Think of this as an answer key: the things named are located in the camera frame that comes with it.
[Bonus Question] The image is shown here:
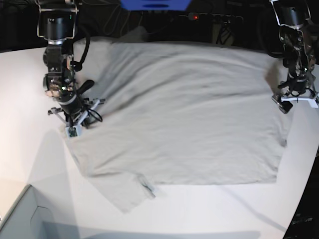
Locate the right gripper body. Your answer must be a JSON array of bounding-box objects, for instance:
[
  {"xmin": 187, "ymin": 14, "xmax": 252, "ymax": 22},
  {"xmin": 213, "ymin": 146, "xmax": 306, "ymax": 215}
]
[{"xmin": 53, "ymin": 94, "xmax": 85, "ymax": 122}]

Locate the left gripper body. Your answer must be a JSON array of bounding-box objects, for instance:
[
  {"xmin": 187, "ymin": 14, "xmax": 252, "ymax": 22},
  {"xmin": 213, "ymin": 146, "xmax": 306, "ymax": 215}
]
[{"xmin": 278, "ymin": 75, "xmax": 314, "ymax": 97}]

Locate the grey t-shirt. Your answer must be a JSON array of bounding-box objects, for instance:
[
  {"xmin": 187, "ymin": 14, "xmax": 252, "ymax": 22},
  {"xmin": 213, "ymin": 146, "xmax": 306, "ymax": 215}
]
[{"xmin": 64, "ymin": 37, "xmax": 293, "ymax": 213}]

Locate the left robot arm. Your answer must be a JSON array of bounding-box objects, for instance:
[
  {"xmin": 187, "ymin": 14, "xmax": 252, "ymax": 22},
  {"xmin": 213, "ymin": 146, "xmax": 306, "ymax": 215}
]
[{"xmin": 270, "ymin": 0, "xmax": 319, "ymax": 114}]

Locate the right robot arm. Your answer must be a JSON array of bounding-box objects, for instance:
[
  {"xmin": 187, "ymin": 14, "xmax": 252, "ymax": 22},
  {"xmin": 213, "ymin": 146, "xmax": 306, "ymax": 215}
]
[{"xmin": 36, "ymin": 0, "xmax": 94, "ymax": 127}]

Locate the white bin at corner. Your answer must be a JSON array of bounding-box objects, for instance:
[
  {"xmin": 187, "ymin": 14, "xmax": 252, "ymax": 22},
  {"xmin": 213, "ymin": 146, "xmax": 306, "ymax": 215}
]
[{"xmin": 0, "ymin": 185, "xmax": 80, "ymax": 239}]

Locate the blue box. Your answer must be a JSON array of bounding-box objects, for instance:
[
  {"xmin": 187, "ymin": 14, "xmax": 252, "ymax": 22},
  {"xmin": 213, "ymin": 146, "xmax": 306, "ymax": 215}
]
[{"xmin": 121, "ymin": 0, "xmax": 191, "ymax": 11}]

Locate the black power strip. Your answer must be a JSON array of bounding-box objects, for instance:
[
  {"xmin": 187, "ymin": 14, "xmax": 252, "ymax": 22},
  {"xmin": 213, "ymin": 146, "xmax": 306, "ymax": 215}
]
[{"xmin": 187, "ymin": 12, "xmax": 244, "ymax": 24}]

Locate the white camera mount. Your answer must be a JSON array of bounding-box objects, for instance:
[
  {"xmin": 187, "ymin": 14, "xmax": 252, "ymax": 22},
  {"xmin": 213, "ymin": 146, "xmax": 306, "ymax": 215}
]
[
  {"xmin": 271, "ymin": 72, "xmax": 319, "ymax": 109},
  {"xmin": 47, "ymin": 98, "xmax": 105, "ymax": 138}
]

